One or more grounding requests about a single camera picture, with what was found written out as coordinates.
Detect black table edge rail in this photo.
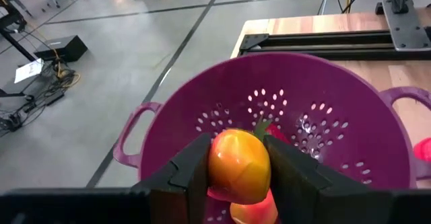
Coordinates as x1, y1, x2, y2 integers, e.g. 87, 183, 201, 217
238, 30, 431, 61

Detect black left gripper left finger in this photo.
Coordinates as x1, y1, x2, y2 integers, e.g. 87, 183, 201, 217
132, 133, 213, 224

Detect reddish orange toy fruit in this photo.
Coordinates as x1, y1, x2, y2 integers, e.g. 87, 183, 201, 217
230, 189, 279, 224

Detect black floor box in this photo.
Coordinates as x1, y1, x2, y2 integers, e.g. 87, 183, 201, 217
33, 34, 89, 63

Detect grey metal base plate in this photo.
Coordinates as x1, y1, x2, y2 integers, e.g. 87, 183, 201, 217
381, 0, 431, 52

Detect white paper sheet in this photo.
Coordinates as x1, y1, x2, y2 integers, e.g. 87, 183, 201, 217
13, 58, 45, 84

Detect black desk leg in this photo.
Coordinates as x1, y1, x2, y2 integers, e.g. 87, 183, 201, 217
0, 1, 38, 63

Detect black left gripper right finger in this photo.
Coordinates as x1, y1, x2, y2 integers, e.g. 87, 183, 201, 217
263, 134, 371, 224

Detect small yellow lemon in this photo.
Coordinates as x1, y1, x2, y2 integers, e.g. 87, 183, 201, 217
207, 128, 272, 206

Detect black power brick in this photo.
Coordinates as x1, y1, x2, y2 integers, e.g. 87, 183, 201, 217
43, 91, 65, 106

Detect red colander bowl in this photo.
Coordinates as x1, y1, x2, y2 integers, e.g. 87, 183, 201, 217
112, 51, 431, 224

